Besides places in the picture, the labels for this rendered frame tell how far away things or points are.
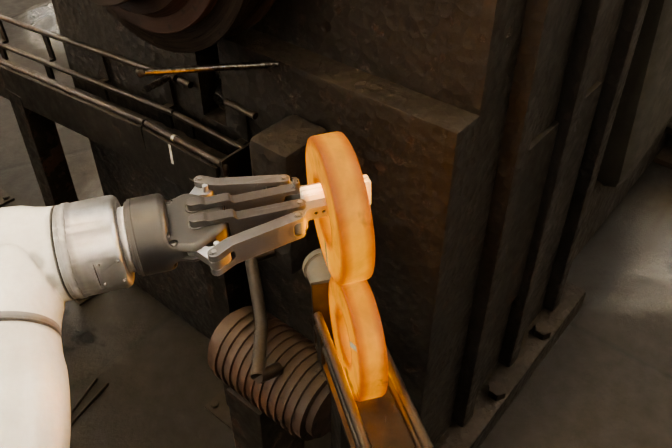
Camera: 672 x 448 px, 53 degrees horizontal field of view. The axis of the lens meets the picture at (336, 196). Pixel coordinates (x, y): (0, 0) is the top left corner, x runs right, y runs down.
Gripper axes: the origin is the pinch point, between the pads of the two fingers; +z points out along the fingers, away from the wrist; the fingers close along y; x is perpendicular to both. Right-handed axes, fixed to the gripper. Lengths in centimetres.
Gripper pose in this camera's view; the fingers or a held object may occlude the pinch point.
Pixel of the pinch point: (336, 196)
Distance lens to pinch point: 68.0
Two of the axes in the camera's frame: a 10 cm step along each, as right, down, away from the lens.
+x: -0.4, -7.8, -6.3
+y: 2.7, 6.0, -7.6
